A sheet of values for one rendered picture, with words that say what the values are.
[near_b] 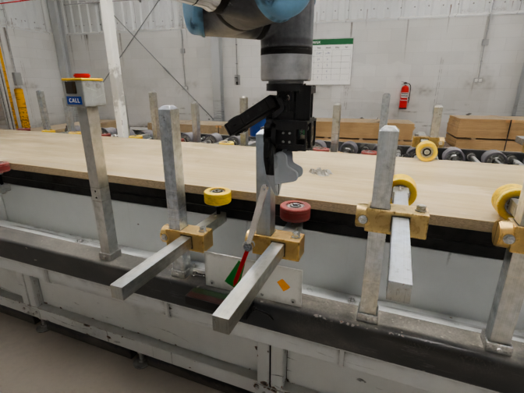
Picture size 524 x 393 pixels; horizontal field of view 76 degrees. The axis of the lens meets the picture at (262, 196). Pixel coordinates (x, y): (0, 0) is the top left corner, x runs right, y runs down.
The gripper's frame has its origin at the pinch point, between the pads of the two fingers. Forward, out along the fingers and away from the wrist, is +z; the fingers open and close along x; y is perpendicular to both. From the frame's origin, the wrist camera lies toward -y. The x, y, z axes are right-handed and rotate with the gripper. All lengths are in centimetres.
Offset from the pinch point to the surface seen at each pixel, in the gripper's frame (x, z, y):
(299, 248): 5.4, 15.2, 4.2
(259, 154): 6.1, -5.3, -5.6
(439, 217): 26.6, 11.2, 33.9
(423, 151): 92, 7, 33
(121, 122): 102, 3, -136
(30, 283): 28, 70, -133
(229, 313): -21.1, 14.6, 0.2
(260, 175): 6.1, -0.6, -5.4
